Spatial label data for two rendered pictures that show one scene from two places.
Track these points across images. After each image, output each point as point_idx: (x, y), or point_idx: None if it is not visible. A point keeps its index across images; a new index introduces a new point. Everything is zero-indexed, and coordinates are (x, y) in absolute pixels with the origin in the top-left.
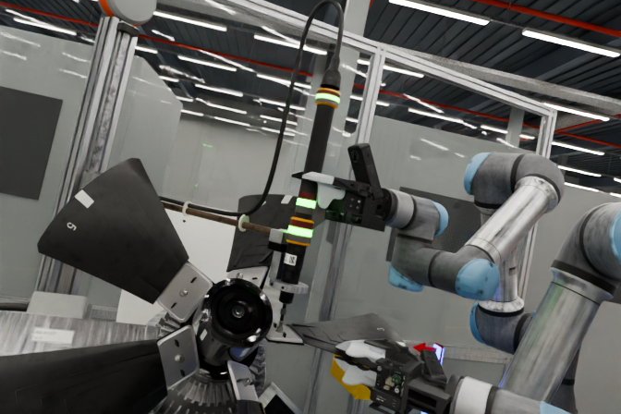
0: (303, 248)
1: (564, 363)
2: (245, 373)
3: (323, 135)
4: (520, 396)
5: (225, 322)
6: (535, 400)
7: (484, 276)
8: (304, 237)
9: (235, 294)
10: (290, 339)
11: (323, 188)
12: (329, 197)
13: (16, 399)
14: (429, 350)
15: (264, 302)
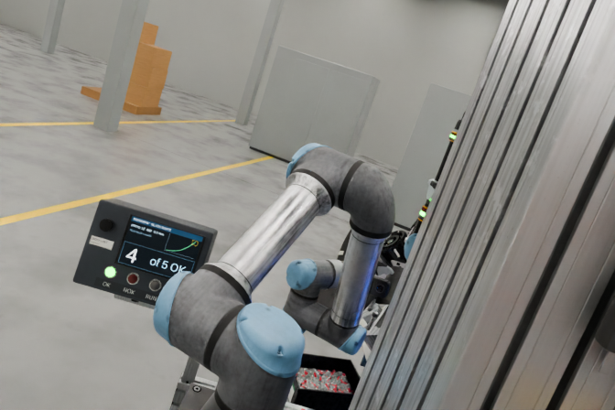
0: (419, 221)
1: (341, 269)
2: (385, 275)
3: (443, 158)
4: (318, 260)
5: (383, 242)
6: (315, 261)
7: (406, 240)
8: (419, 214)
9: (397, 235)
10: (393, 264)
11: (429, 188)
12: (431, 193)
13: (349, 240)
14: (386, 280)
15: (397, 242)
